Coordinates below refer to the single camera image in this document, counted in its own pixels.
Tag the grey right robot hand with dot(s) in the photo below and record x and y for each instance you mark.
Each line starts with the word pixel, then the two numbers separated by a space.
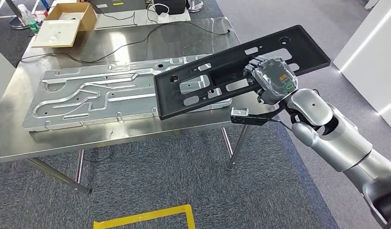
pixel 274 82

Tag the black plastic plate holder part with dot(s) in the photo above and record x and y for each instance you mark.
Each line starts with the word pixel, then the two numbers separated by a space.
pixel 312 57

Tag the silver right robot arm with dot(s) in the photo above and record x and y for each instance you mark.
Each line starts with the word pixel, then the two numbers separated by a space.
pixel 340 142

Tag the stainless steel workbench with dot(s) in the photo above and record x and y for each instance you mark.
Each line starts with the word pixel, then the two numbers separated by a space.
pixel 88 139

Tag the white cabinet with light strips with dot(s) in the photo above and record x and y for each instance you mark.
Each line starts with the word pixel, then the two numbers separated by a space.
pixel 372 63

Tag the black box device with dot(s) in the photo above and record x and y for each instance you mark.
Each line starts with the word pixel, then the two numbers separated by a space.
pixel 175 6

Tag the grey equipment box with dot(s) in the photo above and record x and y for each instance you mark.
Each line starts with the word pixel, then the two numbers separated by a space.
pixel 132 8

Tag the white flat sheet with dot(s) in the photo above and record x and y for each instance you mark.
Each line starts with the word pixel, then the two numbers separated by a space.
pixel 126 20

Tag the stamped grey metal panel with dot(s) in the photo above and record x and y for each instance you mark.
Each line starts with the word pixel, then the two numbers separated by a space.
pixel 88 104

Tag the brown cardboard box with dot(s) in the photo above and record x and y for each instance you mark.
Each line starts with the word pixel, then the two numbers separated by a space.
pixel 88 19

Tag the clear plastic water bottle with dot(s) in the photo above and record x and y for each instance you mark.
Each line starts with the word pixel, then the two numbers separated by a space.
pixel 31 22

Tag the white flat panel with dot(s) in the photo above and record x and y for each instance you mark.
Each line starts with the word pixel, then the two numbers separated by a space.
pixel 2 79

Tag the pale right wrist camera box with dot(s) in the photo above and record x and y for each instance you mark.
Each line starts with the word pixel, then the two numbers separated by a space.
pixel 239 111

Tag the chrome round pedestal base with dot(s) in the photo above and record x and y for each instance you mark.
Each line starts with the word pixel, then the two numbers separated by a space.
pixel 18 23
pixel 195 6

